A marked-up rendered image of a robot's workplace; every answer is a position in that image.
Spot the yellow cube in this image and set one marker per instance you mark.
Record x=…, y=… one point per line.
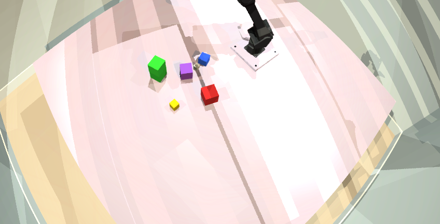
x=174, y=104

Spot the purple block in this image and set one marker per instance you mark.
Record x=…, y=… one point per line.
x=186, y=71

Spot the red block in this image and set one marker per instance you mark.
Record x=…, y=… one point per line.
x=209, y=94

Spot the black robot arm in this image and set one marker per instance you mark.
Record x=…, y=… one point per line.
x=260, y=33

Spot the green block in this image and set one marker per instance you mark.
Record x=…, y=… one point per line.
x=160, y=78
x=156, y=66

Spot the blue block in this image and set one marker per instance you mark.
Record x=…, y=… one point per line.
x=204, y=59

